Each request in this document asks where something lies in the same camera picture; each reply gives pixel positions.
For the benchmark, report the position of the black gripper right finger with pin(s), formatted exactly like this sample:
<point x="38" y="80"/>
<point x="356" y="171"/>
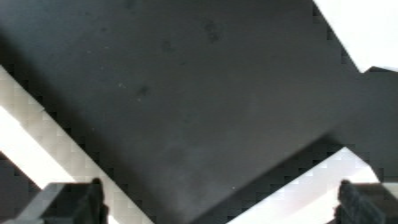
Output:
<point x="368" y="203"/>

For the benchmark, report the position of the white drawer cabinet box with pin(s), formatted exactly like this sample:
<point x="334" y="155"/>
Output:
<point x="363" y="20"/>

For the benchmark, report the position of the white L-shaped table fence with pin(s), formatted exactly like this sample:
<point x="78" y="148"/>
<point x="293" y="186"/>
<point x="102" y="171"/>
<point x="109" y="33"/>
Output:
<point x="45" y="152"/>

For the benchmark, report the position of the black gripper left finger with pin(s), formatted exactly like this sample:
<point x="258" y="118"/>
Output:
<point x="68" y="204"/>

